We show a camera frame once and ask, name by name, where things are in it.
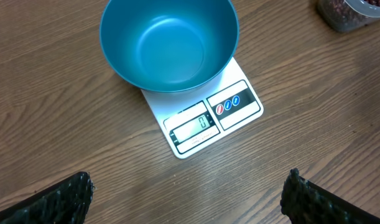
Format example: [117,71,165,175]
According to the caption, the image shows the blue metal bowl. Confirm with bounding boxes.
[100,0,239,93]

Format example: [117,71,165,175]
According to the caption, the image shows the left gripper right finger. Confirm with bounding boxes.
[280,168,380,224]

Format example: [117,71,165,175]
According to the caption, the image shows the white digital kitchen scale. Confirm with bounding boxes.
[142,59,264,159]

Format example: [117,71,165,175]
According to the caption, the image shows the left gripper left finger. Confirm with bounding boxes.
[0,172,94,224]

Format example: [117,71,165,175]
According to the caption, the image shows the clear plastic bean container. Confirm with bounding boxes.
[315,0,380,34]

